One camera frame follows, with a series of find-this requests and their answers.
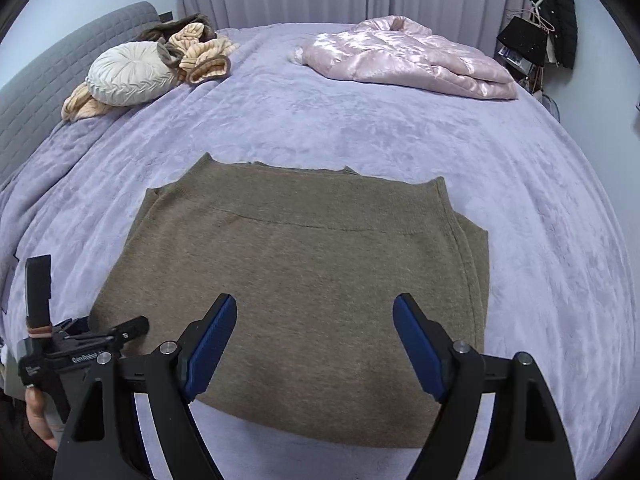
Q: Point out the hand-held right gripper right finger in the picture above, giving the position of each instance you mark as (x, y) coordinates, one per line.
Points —
(422, 355)

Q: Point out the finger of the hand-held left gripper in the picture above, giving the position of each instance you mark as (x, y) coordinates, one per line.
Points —
(130, 329)
(37, 290)

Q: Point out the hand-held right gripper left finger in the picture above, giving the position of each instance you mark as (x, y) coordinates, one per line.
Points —
(210, 350)

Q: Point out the brown knit sweater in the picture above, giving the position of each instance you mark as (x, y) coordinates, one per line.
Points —
(300, 285)

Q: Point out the person's left hand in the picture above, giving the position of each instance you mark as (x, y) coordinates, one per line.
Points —
(37, 415)

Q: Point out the grey quilted headboard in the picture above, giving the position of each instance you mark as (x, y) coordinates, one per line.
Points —
(50, 70)

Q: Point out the round white pleated pillow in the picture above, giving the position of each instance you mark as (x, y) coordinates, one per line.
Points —
(130, 72)

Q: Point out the lilac fleece blanket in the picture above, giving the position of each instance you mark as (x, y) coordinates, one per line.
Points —
(350, 120)

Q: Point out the peach striped cloth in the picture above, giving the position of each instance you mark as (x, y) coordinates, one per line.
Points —
(205, 52)

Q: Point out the dark brown cloth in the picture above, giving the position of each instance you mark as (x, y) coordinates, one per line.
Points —
(165, 27)

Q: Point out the pink satin puffer jacket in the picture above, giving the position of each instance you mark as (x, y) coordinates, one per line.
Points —
(400, 55)

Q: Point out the black handbag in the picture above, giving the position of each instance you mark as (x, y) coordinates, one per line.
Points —
(520, 40)

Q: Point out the black hanging jacket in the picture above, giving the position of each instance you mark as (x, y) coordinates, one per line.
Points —
(557, 10)

